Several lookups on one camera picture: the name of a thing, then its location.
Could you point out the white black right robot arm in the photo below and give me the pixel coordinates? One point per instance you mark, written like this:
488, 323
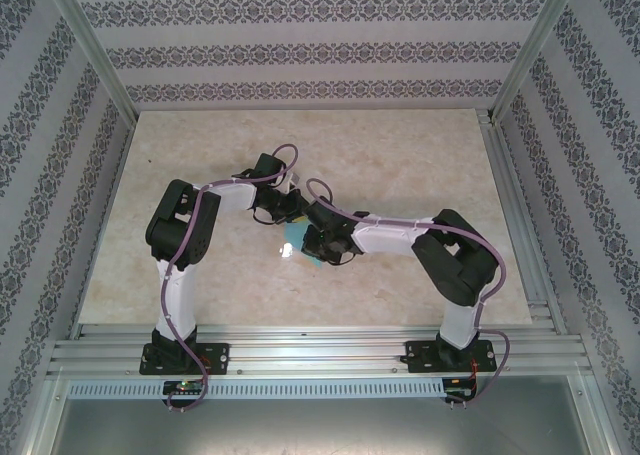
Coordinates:
385, 235

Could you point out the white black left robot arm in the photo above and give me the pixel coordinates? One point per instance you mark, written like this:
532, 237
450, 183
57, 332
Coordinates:
177, 300

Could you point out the grey metal sheet panel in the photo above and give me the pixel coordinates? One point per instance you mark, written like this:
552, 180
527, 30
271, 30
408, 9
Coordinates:
320, 430

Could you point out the small circuit board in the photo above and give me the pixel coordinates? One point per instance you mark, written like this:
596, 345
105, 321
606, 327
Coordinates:
457, 389
182, 386

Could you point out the wide aluminium rail beam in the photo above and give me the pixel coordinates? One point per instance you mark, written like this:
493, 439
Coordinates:
320, 350

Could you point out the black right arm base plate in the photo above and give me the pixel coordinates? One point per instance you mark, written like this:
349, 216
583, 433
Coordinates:
417, 355

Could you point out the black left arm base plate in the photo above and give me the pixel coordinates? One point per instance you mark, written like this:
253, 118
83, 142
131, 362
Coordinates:
217, 357

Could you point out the grooved aluminium rail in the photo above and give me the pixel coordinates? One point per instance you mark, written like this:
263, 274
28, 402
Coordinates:
525, 225

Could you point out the aluminium frame post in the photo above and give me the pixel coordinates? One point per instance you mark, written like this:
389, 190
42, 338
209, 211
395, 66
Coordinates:
535, 50
95, 50

